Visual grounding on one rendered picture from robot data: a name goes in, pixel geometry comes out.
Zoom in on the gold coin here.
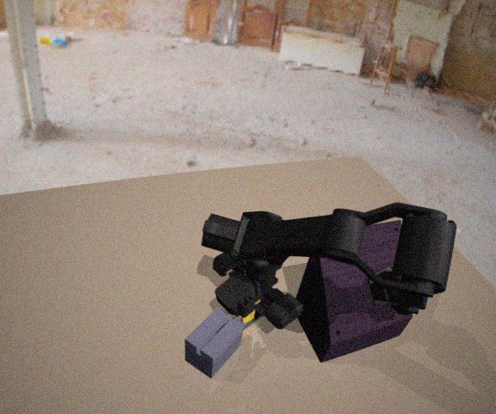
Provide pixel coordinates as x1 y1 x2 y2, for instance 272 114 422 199
242 300 261 323

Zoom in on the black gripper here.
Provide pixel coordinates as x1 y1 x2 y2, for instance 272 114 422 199
212 253 304 329

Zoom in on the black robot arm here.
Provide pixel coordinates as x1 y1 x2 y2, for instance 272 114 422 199
201 202 457 318

